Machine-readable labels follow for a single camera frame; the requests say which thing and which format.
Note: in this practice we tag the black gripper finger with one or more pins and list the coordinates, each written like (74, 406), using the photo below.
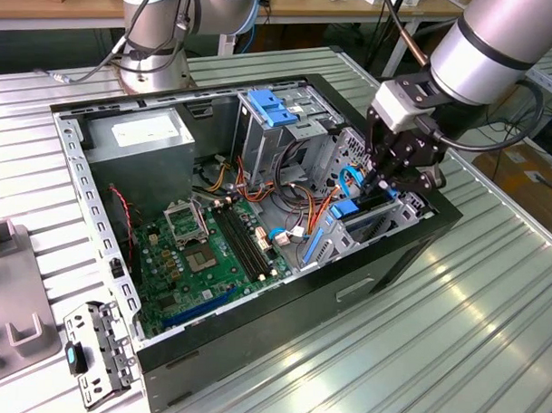
(373, 142)
(431, 181)

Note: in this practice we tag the hard disk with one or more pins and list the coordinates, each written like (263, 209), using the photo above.
(344, 209)

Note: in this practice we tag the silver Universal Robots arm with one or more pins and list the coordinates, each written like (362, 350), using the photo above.
(490, 46)

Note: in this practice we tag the silver metal disk bay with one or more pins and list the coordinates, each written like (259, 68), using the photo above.
(336, 245)

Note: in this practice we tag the yellow cardboard box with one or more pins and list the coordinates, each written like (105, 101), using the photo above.
(508, 183)

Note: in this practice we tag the black tripod stand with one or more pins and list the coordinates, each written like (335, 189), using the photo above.
(374, 51)

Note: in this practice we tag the blue plastic drive latch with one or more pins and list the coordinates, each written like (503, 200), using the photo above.
(270, 109)

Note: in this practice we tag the silver optical drive cage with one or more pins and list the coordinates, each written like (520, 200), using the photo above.
(264, 147)

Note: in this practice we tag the white motherboard connector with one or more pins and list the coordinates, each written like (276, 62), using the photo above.
(262, 240)

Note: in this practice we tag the black RAM slot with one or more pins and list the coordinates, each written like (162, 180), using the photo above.
(236, 242)
(251, 238)

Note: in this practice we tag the CPU socket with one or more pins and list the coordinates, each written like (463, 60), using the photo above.
(201, 258)

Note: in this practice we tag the green motherboard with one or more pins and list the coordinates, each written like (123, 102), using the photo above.
(210, 283)

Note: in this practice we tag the black open PC case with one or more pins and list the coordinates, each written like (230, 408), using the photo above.
(253, 341)

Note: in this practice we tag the grey power supply unit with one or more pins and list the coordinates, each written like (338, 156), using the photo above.
(141, 174)

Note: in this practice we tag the blue expansion slot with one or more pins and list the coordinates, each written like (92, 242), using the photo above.
(200, 309)

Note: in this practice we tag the black case fan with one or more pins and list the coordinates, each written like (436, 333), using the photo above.
(123, 237)

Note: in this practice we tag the grey parts rack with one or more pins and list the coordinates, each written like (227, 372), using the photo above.
(12, 288)

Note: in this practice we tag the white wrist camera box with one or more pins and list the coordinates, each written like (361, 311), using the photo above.
(402, 106)

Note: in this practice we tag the brown arm base plate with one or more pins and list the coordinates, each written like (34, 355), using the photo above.
(118, 76)

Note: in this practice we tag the black case rail latch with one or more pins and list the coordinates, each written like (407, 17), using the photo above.
(115, 268)

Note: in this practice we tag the silver expansion bracket cover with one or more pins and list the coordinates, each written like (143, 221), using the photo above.
(117, 350)

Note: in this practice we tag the wooden desk white frame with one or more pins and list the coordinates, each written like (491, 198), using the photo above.
(60, 8)

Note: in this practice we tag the blue black bracket latch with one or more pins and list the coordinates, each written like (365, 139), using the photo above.
(72, 357)

